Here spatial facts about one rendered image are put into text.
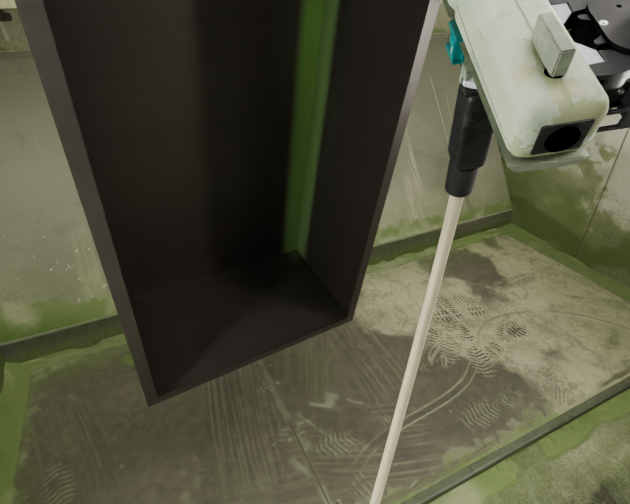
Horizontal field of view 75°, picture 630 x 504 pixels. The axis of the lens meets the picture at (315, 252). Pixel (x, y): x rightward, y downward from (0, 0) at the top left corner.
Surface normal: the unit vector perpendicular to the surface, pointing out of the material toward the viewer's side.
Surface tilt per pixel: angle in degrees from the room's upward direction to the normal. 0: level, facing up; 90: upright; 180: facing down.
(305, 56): 102
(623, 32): 31
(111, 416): 0
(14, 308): 57
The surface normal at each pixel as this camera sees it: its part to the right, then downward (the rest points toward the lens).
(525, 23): -0.15, -0.50
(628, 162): -0.90, 0.23
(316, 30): 0.50, 0.62
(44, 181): 0.36, -0.06
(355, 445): 0.00, -0.84
